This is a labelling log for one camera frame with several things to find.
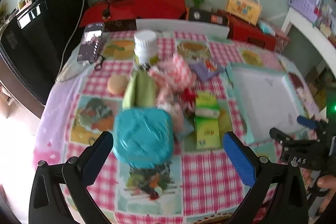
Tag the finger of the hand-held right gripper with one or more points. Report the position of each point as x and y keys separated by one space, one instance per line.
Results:
x=307 y=122
x=279 y=134

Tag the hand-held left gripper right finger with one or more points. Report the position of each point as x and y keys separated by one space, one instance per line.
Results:
x=239 y=158

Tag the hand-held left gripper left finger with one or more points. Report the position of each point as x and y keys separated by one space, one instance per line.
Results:
x=97 y=158

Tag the white tray teal rim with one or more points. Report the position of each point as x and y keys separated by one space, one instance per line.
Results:
x=265 y=100

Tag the large green tissue pack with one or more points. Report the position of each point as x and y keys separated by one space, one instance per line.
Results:
x=208 y=134

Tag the teal tissue pack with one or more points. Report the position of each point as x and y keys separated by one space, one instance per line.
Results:
x=143 y=136

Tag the small green tissue pack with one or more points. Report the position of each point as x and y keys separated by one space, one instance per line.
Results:
x=207 y=104

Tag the round wooden disc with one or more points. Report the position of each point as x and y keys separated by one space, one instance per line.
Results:
x=117 y=83

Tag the light green cloth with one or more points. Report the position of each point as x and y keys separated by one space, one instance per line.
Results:
x=140 y=90

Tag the red bow hair clip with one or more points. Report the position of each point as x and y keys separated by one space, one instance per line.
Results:
x=188 y=95

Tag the pink cloth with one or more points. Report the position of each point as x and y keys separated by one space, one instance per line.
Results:
x=170 y=108

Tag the purple baby wipes pack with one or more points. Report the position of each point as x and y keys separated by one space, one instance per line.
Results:
x=205 y=69

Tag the pink white striped towel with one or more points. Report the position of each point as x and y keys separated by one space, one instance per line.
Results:
x=174 y=73

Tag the person's right hand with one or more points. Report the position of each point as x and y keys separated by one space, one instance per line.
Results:
x=325 y=182

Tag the printed checkered tablecloth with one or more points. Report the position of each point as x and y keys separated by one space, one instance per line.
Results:
x=204 y=182

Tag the blue face mask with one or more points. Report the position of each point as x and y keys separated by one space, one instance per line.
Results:
x=184 y=130

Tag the red patterned tin box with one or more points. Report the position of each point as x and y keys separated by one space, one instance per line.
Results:
x=281 y=40

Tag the white desk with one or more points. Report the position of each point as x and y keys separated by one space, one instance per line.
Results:
x=309 y=29

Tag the blue wet wipes packet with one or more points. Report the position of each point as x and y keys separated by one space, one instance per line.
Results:
x=265 y=27

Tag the red cardboard box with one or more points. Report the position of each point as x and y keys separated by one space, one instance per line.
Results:
x=249 y=31

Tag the white plastic bottle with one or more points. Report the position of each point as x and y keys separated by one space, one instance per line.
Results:
x=145 y=47

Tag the black cabinet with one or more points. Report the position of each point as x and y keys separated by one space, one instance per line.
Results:
x=34 y=43

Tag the black box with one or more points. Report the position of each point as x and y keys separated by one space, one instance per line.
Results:
x=207 y=16

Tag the green dumbbell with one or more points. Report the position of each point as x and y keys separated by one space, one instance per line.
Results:
x=197 y=1

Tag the red case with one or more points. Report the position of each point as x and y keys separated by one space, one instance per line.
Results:
x=136 y=3

